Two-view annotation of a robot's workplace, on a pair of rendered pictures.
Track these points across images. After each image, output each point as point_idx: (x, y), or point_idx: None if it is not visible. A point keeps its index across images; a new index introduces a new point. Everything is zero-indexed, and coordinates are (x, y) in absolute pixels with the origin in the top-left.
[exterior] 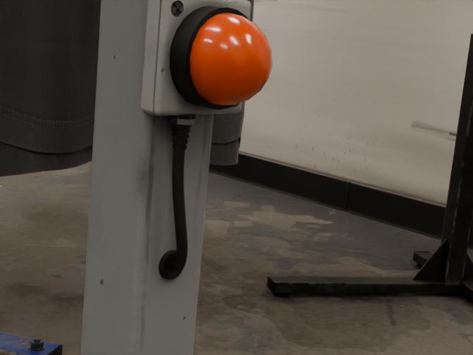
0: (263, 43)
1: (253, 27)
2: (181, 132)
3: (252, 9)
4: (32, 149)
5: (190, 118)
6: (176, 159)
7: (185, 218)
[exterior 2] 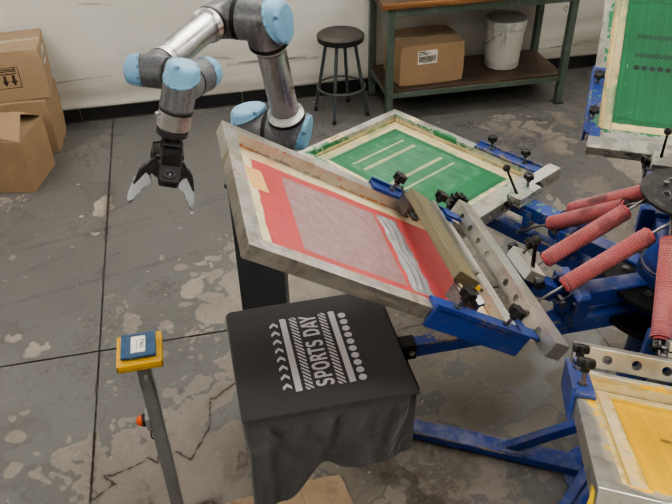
0: (136, 420)
1: (137, 418)
2: None
3: (252, 484)
4: (247, 448)
5: None
6: None
7: (150, 433)
